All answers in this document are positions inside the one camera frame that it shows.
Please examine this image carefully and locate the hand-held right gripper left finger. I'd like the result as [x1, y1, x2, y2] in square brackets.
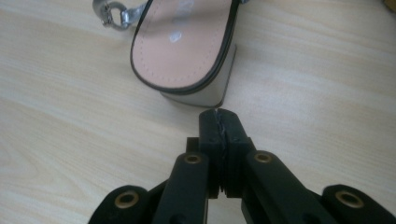
[152, 108, 224, 224]

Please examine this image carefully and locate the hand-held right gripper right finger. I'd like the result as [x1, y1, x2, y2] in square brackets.
[217, 107, 339, 224]

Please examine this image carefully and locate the black rhinestone strap sandal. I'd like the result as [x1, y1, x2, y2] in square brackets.
[92, 0, 250, 108]

